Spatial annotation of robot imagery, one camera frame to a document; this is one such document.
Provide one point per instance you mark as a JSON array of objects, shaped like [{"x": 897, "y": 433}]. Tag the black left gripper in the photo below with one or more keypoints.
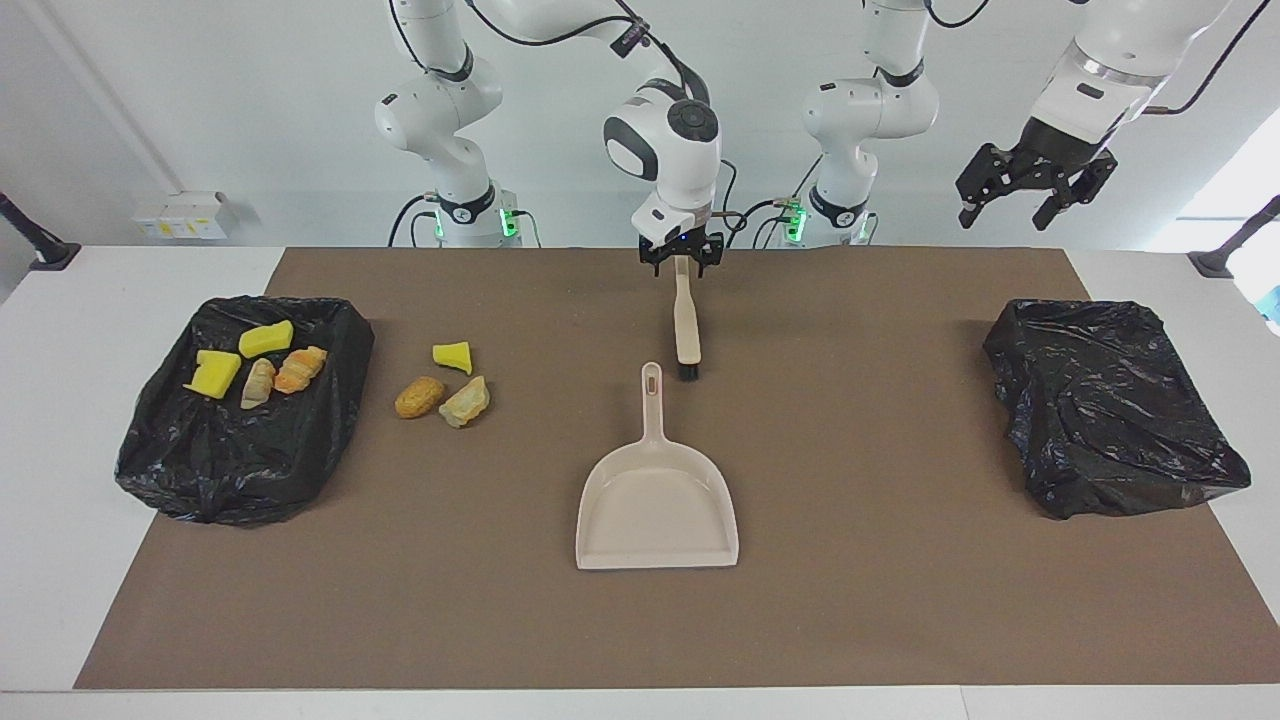
[{"x": 1050, "y": 160}]

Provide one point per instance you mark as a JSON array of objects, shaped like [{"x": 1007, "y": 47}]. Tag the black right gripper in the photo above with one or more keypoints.
[{"x": 682, "y": 243}]

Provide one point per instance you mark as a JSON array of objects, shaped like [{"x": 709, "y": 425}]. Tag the beige brush with black bristles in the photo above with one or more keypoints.
[{"x": 687, "y": 325}]

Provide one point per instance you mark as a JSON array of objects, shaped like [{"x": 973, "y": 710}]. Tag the beige plastic dustpan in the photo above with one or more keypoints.
[{"x": 655, "y": 510}]

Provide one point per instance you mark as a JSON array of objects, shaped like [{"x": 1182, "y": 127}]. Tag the yellow sponge wedge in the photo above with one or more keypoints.
[{"x": 452, "y": 355}]

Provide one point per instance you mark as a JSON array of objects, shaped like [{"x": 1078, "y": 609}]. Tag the pale foam piece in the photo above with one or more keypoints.
[
  {"x": 258, "y": 385},
  {"x": 464, "y": 403}
]

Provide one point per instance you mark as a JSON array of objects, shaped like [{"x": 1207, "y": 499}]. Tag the brown fried bread piece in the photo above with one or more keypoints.
[{"x": 418, "y": 398}]

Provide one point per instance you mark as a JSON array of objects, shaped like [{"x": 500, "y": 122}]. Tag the orange croissant piece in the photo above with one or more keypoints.
[{"x": 300, "y": 369}]

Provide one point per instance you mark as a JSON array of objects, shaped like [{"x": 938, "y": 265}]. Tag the rounded yellow sponge piece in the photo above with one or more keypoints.
[{"x": 266, "y": 339}]

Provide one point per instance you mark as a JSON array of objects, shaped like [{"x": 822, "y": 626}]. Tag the notched yellow sponge piece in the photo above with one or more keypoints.
[{"x": 213, "y": 374}]

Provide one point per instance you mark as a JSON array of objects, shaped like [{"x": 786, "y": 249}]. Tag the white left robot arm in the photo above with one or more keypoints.
[{"x": 870, "y": 110}]

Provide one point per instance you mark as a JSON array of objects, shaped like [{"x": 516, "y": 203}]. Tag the black trash bag bin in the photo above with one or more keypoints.
[
  {"x": 240, "y": 450},
  {"x": 1110, "y": 410}
]

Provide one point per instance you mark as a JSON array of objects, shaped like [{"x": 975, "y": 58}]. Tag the light blue object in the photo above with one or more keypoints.
[{"x": 1273, "y": 308}]

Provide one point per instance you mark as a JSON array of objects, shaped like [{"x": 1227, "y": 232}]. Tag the brown table mat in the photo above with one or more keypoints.
[{"x": 500, "y": 620}]

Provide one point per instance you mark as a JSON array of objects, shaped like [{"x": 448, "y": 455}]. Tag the black camera stand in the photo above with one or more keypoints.
[
  {"x": 50, "y": 253},
  {"x": 1215, "y": 262}
]

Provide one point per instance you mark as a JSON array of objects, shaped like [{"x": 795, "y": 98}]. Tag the white wall socket box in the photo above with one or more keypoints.
[{"x": 180, "y": 216}]

